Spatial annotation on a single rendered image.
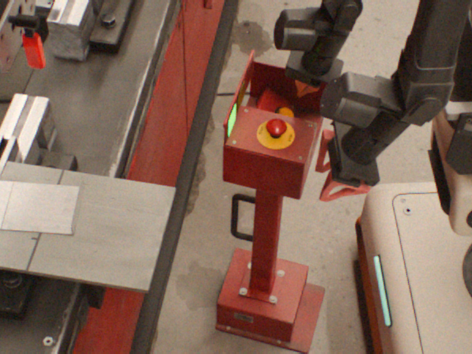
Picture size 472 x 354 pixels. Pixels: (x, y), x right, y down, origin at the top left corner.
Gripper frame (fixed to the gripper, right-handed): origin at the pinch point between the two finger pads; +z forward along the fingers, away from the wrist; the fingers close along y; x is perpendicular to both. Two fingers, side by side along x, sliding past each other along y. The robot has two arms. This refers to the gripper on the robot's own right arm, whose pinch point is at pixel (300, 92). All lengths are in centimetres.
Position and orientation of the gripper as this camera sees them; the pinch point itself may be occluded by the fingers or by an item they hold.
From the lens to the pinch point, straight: 173.9
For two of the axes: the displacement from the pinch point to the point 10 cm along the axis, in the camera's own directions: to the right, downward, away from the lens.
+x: -2.6, 7.9, -5.6
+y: -9.3, -3.6, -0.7
